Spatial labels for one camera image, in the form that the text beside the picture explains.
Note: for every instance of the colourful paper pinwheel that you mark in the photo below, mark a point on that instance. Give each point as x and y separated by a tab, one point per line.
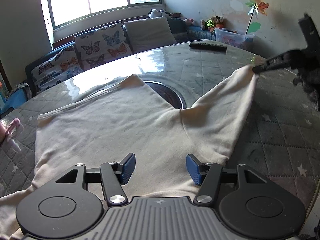
256	7

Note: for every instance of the clear plastic storage box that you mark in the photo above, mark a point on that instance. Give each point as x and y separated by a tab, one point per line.
244	42

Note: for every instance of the cream white sweater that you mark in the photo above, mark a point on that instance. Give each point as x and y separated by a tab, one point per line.
131	117

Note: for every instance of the round black stove plate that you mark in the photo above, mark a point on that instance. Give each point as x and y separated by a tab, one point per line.
169	94

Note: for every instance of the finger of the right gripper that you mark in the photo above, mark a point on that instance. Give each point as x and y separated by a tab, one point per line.
281	61

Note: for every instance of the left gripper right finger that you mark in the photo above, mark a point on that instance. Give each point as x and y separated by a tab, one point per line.
207	176

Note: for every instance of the grey quilted table cover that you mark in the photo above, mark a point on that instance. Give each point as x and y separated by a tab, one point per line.
280	137

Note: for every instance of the butterfly cushion right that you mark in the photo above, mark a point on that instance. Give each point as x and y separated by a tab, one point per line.
102	45

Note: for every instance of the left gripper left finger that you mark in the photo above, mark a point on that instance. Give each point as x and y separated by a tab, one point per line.
114	175

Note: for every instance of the white plush toy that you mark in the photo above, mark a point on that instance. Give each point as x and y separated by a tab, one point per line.
162	13

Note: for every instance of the blue sofa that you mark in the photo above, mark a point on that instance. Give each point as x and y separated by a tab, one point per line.
179	28

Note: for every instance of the black remote control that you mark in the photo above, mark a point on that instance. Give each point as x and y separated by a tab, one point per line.
208	46

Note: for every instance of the butterfly cushion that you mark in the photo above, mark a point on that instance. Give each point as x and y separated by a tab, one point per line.
59	68
102	45

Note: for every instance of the plain beige cushion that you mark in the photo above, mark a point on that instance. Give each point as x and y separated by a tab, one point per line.
149	33

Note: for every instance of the butterfly cushion left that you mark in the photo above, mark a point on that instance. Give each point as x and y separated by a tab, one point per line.
59	68

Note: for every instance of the plush toy pile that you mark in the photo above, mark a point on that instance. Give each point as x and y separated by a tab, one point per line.
212	23

